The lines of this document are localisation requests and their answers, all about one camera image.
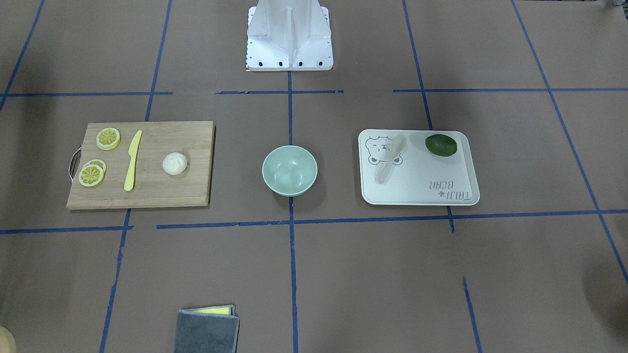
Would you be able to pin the lemon slice behind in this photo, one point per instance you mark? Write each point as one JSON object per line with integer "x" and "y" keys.
{"x": 98, "y": 162}

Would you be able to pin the cream bear tray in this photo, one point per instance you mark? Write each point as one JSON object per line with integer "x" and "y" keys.
{"x": 418, "y": 177}

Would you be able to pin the cream plastic spoon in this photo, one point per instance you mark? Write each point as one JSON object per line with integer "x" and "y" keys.
{"x": 394, "y": 149}

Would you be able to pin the bamboo cutting board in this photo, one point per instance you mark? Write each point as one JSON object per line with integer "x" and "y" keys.
{"x": 153, "y": 187}

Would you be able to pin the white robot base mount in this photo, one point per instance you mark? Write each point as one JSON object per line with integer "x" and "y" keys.
{"x": 288, "y": 35}

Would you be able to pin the green avocado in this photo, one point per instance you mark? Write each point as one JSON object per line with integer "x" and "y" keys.
{"x": 441, "y": 145}

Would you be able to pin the grey yellow sponge cloth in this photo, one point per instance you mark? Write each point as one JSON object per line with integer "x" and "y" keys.
{"x": 212, "y": 329}

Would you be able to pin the lemon slice top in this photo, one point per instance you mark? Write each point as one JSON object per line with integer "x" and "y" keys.
{"x": 108, "y": 138}

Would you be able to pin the yellow plastic knife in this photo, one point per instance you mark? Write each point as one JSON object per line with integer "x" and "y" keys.
{"x": 129, "y": 181}

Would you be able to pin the light green bowl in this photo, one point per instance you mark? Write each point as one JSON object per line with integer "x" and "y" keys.
{"x": 289, "y": 170}

